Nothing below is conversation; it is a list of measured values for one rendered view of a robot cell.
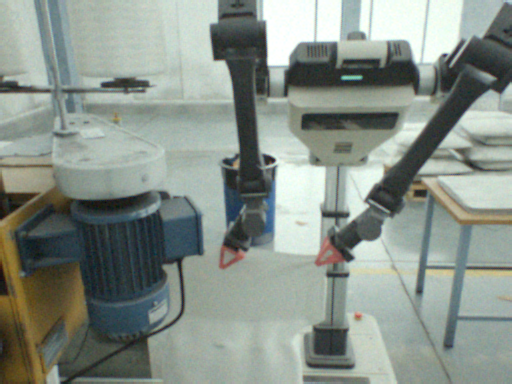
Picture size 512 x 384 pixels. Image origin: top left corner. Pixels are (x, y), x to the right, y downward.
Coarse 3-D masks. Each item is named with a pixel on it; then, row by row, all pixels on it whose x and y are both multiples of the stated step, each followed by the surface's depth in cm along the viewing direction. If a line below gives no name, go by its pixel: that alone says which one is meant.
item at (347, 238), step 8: (352, 224) 112; (336, 232) 114; (344, 232) 112; (352, 232) 111; (336, 240) 111; (344, 240) 112; (352, 240) 111; (360, 240) 112; (344, 248) 110; (352, 248) 113; (352, 256) 110
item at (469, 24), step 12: (468, 0) 812; (480, 0) 811; (492, 0) 810; (504, 0) 806; (468, 12) 819; (480, 12) 818; (492, 12) 817; (468, 24) 826; (480, 24) 825; (468, 36) 832; (492, 96) 867; (480, 108) 875; (492, 108) 874
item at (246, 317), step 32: (192, 256) 119; (224, 256) 117; (256, 256) 121; (288, 256) 116; (192, 288) 123; (224, 288) 120; (256, 288) 119; (288, 288) 120; (320, 288) 120; (192, 320) 125; (224, 320) 124; (256, 320) 123; (288, 320) 123; (320, 320) 123; (192, 352) 121; (224, 352) 120; (256, 352) 119; (288, 352) 121
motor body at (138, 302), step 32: (96, 224) 73; (128, 224) 74; (96, 256) 75; (128, 256) 75; (160, 256) 80; (96, 288) 78; (128, 288) 77; (160, 288) 82; (96, 320) 79; (128, 320) 78; (160, 320) 82
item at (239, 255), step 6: (222, 246) 113; (228, 246) 113; (234, 246) 114; (222, 252) 114; (234, 252) 113; (240, 252) 115; (222, 258) 116; (234, 258) 116; (240, 258) 114; (222, 264) 117; (228, 264) 117
